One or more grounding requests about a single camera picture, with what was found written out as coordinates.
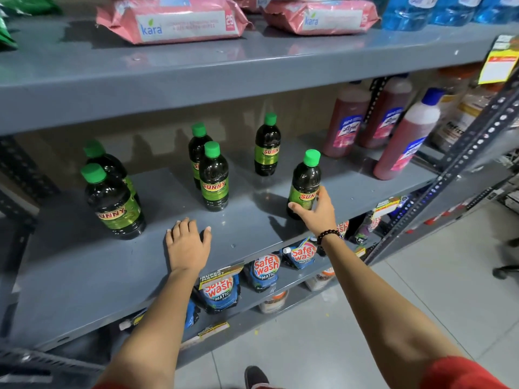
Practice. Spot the person's left middle finger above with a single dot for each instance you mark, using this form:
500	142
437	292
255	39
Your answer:
185	226

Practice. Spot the person's right hand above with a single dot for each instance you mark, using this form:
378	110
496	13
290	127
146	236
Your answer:
322	218

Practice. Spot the person's left forearm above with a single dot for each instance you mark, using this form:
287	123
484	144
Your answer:
158	332

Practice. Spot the person's left little finger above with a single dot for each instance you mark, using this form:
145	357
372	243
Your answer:
169	236

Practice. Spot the person's red sleeve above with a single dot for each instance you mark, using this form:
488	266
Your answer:
462	374

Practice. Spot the person's black shoe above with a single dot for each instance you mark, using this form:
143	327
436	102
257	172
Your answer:
256	378

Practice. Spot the grey metal shelf rack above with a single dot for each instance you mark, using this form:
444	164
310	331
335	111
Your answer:
81	279

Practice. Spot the blue detergent pouch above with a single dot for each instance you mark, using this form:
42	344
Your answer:
301	254
343	228
219	295
192	315
263	273

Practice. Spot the person's right forearm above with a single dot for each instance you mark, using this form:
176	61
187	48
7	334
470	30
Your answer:
377	311

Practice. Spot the yellow price tag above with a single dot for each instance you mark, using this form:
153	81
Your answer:
498	60

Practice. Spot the pink wipes packet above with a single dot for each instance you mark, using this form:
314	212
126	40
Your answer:
174	20
247	1
320	18

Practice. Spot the red liquid bottle blue cap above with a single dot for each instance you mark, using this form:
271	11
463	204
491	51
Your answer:
405	141

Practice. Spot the person's left thumb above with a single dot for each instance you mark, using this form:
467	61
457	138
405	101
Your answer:
206	236

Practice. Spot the clear jar orange lid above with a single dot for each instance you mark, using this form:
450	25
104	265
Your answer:
458	83

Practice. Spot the person's left hand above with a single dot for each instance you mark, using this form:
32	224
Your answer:
186	249

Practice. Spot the clear jar white label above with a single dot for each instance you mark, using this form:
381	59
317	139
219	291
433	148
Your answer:
456	125

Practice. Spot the white jar orange label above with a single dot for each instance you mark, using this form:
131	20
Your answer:
320	280
273	303

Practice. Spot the person's right thumb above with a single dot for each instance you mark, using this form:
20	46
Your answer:
298	210

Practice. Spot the yellow black shelf tag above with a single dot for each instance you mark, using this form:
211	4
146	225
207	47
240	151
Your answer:
221	273
387	207
213	331

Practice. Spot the large dark bottle green cap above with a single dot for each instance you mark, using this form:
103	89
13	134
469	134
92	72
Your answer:
115	206
111	164

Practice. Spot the green packet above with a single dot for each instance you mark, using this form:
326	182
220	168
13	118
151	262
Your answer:
28	3
6	34

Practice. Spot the purple pouch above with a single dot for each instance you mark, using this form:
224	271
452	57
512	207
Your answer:
365	230

